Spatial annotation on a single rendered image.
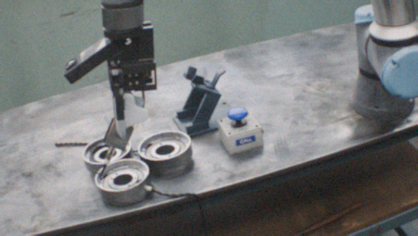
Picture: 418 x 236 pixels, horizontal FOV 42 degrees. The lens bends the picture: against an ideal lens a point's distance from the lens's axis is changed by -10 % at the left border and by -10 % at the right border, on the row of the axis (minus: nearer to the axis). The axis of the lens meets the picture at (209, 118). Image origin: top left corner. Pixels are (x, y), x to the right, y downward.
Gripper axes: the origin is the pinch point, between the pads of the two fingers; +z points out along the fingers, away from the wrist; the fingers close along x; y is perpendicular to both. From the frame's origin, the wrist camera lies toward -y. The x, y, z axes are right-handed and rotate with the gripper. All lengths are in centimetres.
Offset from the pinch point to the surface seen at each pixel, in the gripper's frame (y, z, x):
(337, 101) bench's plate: 48.5, 4.7, 8.5
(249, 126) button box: 25.4, 3.3, 0.5
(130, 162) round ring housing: 1.6, 7.7, 0.3
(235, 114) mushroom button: 22.7, 0.8, 1.5
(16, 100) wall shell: -40, 65, 162
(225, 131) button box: 20.6, 4.0, 1.2
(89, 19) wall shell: 0, 30, 163
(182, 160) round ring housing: 11.4, 7.4, -2.1
